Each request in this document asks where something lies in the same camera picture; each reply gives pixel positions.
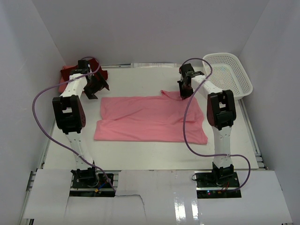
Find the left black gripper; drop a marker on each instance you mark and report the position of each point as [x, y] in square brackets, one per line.
[100, 84]

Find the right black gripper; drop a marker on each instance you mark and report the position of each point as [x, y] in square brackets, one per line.
[183, 94]

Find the pink t shirt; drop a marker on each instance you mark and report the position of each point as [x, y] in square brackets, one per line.
[150, 119]

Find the white perforated plastic basket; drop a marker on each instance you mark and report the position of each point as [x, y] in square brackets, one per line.
[228, 73]

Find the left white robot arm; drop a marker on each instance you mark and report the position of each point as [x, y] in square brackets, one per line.
[71, 119]

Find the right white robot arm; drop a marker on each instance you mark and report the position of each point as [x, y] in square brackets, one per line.
[221, 114]

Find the folded dark red t shirt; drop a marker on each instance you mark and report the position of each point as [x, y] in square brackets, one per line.
[65, 72]

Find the folded salmon t shirt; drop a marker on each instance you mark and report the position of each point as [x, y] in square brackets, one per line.
[62, 86]

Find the white paper sheet front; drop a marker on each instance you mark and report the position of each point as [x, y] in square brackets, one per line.
[156, 198]

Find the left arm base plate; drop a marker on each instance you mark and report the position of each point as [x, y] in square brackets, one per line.
[90, 183]

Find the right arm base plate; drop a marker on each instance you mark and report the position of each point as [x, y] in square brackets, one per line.
[207, 187]

